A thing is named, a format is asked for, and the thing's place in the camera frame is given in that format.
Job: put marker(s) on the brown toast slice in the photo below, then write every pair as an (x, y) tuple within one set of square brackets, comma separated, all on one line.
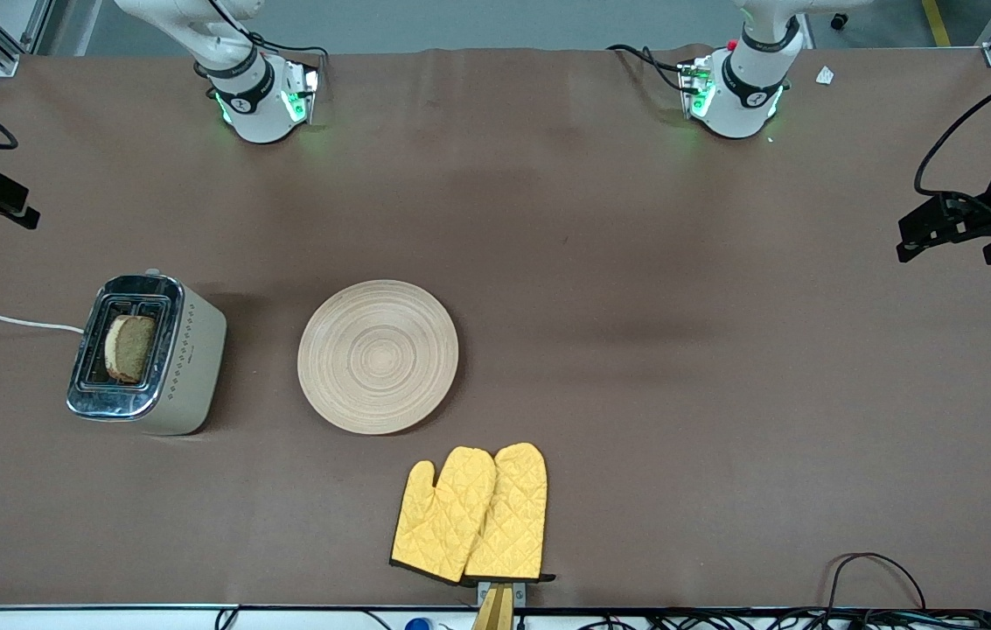
[(132, 348)]

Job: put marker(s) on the beige chrome two-slot toaster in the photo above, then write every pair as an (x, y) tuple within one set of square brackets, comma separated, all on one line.
[(189, 376)]

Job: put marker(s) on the yellow quilted oven mitt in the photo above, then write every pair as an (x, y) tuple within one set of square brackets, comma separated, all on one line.
[(512, 516), (443, 525)]

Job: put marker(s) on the white paper scrap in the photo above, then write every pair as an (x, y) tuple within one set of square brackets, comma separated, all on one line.
[(826, 75)]

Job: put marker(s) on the blue cap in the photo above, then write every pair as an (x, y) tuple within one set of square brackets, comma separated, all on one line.
[(418, 625)]

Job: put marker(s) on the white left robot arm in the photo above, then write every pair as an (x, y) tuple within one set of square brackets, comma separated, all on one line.
[(740, 96)]

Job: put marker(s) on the small metal bracket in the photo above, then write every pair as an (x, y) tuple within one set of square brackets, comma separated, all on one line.
[(519, 593)]

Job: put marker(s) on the round wooden plate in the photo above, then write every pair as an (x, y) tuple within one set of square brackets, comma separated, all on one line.
[(377, 394)]

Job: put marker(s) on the black caster wheel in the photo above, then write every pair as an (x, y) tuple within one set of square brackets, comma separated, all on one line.
[(840, 21)]

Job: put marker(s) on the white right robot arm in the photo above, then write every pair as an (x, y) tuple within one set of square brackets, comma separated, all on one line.
[(259, 96)]

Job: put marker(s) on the green-lit base connector box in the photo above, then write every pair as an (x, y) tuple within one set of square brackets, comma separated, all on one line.
[(307, 87), (689, 83)]

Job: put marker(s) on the wooden stick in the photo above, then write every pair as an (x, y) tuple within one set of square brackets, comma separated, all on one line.
[(495, 612)]

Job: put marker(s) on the brown table cover sheet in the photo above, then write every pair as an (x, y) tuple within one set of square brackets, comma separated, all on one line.
[(495, 175)]

